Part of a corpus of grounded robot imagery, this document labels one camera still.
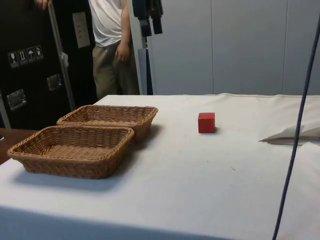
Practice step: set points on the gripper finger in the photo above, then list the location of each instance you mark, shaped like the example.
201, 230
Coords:
145, 27
157, 23

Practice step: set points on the brown wicker basket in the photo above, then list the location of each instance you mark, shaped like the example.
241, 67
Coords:
110, 117
72, 152

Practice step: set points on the red cube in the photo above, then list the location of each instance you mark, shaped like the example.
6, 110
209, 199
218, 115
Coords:
206, 123

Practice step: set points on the pale locker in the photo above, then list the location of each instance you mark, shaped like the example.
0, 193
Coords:
182, 50
303, 37
250, 47

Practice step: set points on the person in white shirt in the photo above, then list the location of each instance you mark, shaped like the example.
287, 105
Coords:
106, 27

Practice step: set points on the black cabinet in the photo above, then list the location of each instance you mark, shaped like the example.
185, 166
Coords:
27, 82

